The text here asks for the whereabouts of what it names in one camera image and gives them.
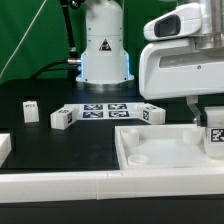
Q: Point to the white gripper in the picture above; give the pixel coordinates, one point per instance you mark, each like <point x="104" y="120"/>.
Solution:
<point x="185" y="54"/>

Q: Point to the white front obstacle bar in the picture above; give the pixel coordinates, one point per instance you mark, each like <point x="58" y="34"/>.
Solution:
<point x="66" y="186"/>

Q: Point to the white square tabletop part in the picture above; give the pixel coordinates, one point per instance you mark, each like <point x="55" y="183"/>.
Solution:
<point x="145" y="147"/>

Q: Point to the white obstacle bar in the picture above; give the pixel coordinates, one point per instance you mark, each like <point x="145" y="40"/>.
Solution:
<point x="66" y="186"/>
<point x="5" y="147"/>

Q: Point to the white left obstacle bar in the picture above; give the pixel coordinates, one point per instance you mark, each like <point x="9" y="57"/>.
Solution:
<point x="5" y="147"/>

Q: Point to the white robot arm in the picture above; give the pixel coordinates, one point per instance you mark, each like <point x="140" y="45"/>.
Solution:
<point x="105" y="62"/>

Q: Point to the white fiducial tag sheet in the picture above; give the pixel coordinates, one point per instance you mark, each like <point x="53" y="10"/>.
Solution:
<point x="101" y="111"/>

